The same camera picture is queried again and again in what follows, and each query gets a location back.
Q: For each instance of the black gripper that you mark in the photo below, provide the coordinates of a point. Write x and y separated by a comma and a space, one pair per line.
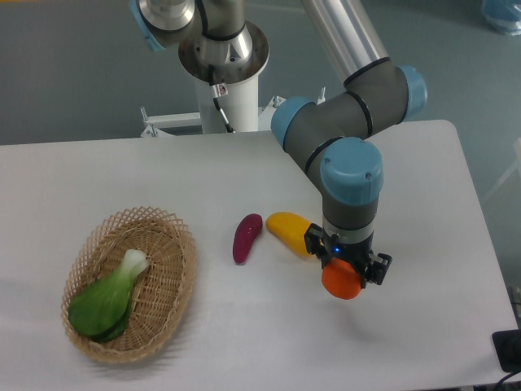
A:
357, 254

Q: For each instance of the orange toy fruit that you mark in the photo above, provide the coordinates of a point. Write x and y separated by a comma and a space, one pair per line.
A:
341, 280

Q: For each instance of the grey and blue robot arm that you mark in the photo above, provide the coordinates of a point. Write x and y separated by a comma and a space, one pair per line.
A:
329, 141

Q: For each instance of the yellow toy mango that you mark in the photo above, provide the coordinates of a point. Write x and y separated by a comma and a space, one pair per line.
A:
290, 228

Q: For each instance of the purple toy eggplant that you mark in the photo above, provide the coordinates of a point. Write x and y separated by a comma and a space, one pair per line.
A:
245, 235

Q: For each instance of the black device at table edge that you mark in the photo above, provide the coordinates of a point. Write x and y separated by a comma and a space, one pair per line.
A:
507, 346

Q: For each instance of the woven wicker basket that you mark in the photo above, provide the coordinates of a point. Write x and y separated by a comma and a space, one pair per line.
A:
161, 292

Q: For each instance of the green toy bok choy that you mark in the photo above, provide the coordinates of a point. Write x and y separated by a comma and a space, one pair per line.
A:
101, 311

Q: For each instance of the blue object top right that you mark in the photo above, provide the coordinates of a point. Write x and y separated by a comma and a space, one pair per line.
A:
502, 15

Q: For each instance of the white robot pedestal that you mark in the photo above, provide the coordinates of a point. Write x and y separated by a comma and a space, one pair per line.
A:
226, 76

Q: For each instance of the white pedestal base frame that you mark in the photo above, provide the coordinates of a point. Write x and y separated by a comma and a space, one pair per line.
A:
191, 123

